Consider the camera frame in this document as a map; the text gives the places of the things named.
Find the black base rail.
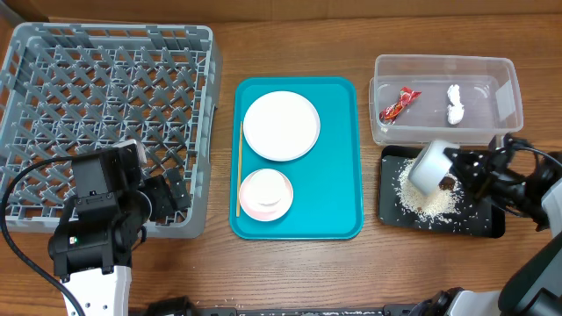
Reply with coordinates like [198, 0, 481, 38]
[129, 296, 430, 316]

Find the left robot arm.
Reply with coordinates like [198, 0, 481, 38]
[47, 145, 191, 315]

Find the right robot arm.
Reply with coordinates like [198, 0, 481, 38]
[408, 134, 561, 315]

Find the teal serving tray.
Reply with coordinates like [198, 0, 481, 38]
[229, 76, 364, 240]

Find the black tray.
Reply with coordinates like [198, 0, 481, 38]
[378, 146, 506, 238]

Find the white paper cup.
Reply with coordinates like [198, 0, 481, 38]
[249, 169, 285, 205]

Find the clear plastic bin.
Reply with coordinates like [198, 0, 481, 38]
[370, 54, 523, 146]

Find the large white plate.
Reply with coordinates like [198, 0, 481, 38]
[242, 90, 321, 162]

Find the red snack wrapper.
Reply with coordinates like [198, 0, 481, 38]
[378, 86, 422, 124]

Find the wooden chopstick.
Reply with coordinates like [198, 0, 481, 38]
[235, 121, 243, 218]

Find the grey bowl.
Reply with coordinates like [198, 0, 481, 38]
[408, 140, 459, 196]

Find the grey dishwasher rack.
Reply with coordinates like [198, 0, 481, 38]
[1, 23, 223, 239]

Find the rice pile with food scrap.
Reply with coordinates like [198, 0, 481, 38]
[393, 158, 465, 223]

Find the small pink plate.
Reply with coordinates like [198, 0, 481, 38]
[240, 169, 294, 222]

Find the white tissue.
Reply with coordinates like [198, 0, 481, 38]
[447, 84, 465, 126]

